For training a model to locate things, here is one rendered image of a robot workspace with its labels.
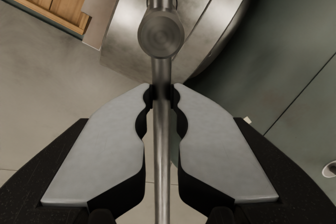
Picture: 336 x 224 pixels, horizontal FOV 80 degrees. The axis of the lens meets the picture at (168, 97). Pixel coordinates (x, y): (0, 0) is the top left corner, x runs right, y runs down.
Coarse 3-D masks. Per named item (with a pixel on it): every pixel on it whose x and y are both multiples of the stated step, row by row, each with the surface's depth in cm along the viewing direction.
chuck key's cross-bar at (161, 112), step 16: (160, 0) 10; (160, 64) 12; (160, 80) 12; (160, 96) 13; (160, 112) 13; (160, 128) 13; (160, 144) 14; (160, 160) 14; (160, 176) 14; (160, 192) 15; (160, 208) 15
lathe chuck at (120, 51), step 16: (128, 0) 22; (144, 0) 22; (176, 0) 23; (192, 0) 22; (208, 0) 22; (112, 16) 23; (128, 16) 23; (192, 16) 23; (112, 32) 25; (128, 32) 24; (112, 48) 27; (128, 48) 26; (112, 64) 30; (128, 64) 29; (144, 64) 28; (144, 80) 32
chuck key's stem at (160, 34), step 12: (156, 12) 9; (168, 12) 9; (144, 24) 9; (156, 24) 9; (168, 24) 9; (180, 24) 9; (144, 36) 9; (156, 36) 9; (168, 36) 9; (180, 36) 9; (144, 48) 9; (156, 48) 9; (168, 48) 10; (180, 48) 10
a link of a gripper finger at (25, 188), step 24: (48, 144) 7; (72, 144) 7; (24, 168) 6; (48, 168) 6; (0, 192) 6; (24, 192) 6; (0, 216) 5; (24, 216) 5; (48, 216) 5; (72, 216) 5
